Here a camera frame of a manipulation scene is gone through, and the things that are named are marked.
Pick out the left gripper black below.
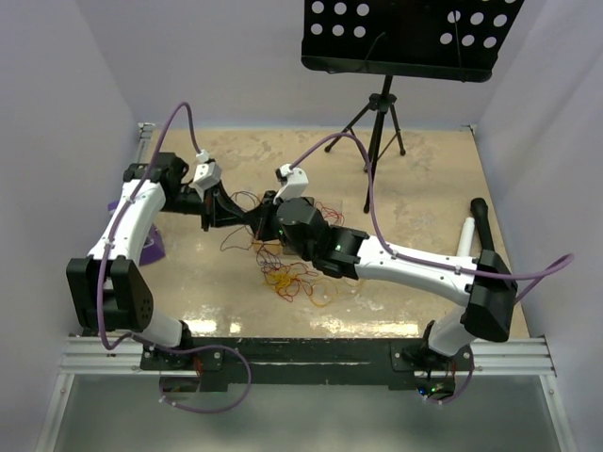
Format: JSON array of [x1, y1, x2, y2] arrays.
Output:
[[161, 179, 249, 232]]

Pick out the purple thin cable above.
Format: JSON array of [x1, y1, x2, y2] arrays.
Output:
[[219, 189, 284, 274]]

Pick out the orange transparent bin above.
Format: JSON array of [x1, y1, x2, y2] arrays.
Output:
[[252, 239, 283, 255]]

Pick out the clear transparent bin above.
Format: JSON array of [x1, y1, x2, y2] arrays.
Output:
[[316, 200, 345, 226]]

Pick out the red cable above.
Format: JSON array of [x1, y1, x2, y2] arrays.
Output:
[[314, 201, 346, 232]]

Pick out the yellow red cable ball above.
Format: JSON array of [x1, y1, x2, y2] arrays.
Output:
[[262, 262, 364, 308]]

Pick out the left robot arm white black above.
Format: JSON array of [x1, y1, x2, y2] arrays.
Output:
[[66, 153, 259, 369]]

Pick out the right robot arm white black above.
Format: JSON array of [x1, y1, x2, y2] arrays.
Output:
[[250, 193, 517, 370]]

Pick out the purple metronome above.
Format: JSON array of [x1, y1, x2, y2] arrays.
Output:
[[108, 199, 165, 266]]

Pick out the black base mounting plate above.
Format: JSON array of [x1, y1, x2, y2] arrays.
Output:
[[139, 335, 475, 396]]

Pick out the white microphone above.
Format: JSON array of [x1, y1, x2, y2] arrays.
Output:
[[456, 217, 475, 257]]

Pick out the black microphone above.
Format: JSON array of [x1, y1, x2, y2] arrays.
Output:
[[470, 198, 496, 251]]

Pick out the black music stand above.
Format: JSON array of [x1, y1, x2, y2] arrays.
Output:
[[300, 0, 525, 215]]

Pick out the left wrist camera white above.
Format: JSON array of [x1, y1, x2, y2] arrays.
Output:
[[190, 150, 221, 198]]

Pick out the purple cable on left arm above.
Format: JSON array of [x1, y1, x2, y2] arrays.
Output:
[[95, 101, 253, 415]]

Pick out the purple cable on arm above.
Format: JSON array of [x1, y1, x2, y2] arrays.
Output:
[[291, 132, 576, 406], [95, 101, 253, 415]]

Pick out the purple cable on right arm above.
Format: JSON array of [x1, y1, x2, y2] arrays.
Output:
[[291, 132, 576, 406]]

